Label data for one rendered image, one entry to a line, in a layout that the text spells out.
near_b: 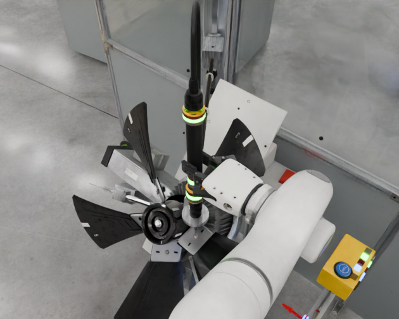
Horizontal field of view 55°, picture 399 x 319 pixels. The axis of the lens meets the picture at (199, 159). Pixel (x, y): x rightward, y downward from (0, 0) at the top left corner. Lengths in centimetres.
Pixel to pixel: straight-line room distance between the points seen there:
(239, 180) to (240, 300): 36
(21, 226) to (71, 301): 66
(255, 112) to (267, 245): 73
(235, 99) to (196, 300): 92
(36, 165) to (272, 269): 266
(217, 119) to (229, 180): 54
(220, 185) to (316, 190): 21
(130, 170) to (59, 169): 167
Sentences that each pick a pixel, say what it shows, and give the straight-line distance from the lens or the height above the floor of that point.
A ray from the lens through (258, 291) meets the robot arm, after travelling 50.
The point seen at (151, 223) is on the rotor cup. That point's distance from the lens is 110.
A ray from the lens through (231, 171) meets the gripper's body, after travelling 80.
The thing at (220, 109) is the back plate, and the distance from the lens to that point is 130.
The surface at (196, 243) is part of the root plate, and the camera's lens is 109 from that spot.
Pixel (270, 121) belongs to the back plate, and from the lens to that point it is 122.
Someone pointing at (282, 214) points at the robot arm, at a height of 163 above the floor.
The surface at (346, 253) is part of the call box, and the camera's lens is 129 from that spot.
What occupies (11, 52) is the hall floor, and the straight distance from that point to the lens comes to 440.
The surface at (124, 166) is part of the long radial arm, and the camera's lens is 137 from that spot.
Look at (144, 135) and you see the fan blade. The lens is 113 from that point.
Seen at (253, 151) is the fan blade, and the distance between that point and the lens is 97.
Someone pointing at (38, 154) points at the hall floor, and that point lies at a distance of 316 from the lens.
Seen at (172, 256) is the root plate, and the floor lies 110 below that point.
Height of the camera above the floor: 214
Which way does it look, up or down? 48 degrees down
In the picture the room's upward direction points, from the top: straight up
